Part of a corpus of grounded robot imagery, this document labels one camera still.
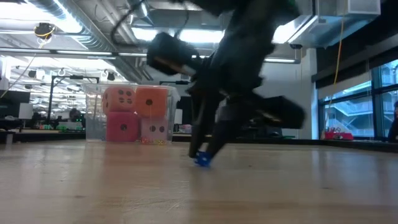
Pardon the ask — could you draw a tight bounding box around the black computer monitor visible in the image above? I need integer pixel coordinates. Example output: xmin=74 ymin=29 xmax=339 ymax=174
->
xmin=178 ymin=95 xmax=193 ymax=125

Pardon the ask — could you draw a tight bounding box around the person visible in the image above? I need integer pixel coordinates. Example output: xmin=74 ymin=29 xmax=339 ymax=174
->
xmin=68 ymin=107 xmax=83 ymax=123

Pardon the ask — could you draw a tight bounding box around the black workbench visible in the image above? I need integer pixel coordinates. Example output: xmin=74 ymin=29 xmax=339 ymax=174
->
xmin=0 ymin=129 xmax=86 ymax=144

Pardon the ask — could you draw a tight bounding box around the red tray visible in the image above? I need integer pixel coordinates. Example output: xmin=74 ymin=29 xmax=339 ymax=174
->
xmin=323 ymin=130 xmax=354 ymax=141

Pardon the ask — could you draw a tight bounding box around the orange foam die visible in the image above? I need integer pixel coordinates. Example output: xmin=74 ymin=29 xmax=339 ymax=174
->
xmin=101 ymin=86 xmax=137 ymax=115
xmin=135 ymin=86 xmax=170 ymax=118

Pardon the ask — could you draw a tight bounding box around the black hanging dome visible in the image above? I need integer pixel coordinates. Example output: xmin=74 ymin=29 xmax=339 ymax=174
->
xmin=34 ymin=22 xmax=57 ymax=40

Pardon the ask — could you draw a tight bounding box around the clear plastic bin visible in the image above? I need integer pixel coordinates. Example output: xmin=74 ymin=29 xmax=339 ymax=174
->
xmin=83 ymin=82 xmax=180 ymax=144

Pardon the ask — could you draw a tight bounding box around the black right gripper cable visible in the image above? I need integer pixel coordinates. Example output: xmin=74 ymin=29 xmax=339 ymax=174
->
xmin=110 ymin=0 xmax=149 ymax=47

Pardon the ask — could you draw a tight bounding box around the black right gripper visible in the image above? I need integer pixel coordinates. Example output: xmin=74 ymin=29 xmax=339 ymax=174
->
xmin=186 ymin=46 xmax=307 ymax=159

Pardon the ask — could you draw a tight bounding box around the long ceiling light bar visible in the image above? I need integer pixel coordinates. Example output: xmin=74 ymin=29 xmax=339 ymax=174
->
xmin=117 ymin=52 xmax=301 ymax=65

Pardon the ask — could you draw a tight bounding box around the red foam die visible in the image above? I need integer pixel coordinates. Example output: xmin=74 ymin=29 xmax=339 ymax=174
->
xmin=105 ymin=111 xmax=140 ymax=143

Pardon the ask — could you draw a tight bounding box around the light pink foam die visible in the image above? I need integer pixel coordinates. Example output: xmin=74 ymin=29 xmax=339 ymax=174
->
xmin=139 ymin=117 xmax=170 ymax=143

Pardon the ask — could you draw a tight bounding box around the black metal gantry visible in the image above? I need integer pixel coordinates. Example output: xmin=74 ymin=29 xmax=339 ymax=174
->
xmin=48 ymin=74 xmax=100 ymax=125
xmin=159 ymin=80 xmax=191 ymax=86

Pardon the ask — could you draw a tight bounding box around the yellow hanging cable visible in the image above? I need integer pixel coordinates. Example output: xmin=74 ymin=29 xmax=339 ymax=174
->
xmin=333 ymin=18 xmax=345 ymax=88

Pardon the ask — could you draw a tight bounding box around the black framed window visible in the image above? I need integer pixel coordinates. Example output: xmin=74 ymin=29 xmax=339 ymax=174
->
xmin=317 ymin=58 xmax=398 ymax=141

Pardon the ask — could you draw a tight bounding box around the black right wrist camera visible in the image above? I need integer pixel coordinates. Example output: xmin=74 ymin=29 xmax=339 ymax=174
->
xmin=146 ymin=32 xmax=200 ymax=76

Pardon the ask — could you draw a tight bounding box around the small blue die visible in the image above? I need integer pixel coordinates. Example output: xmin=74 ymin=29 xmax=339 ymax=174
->
xmin=194 ymin=151 xmax=214 ymax=168

